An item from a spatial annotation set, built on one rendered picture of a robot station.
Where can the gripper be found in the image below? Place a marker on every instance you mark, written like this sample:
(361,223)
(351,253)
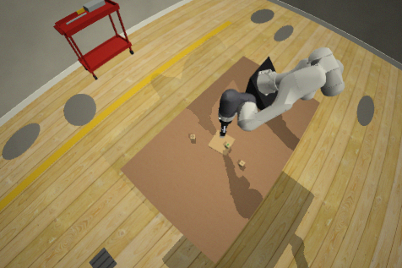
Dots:
(223,128)

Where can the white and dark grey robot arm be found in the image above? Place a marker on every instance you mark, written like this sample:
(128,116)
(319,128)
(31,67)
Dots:
(301,82)

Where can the tan square mat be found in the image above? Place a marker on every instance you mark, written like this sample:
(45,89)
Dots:
(218,143)

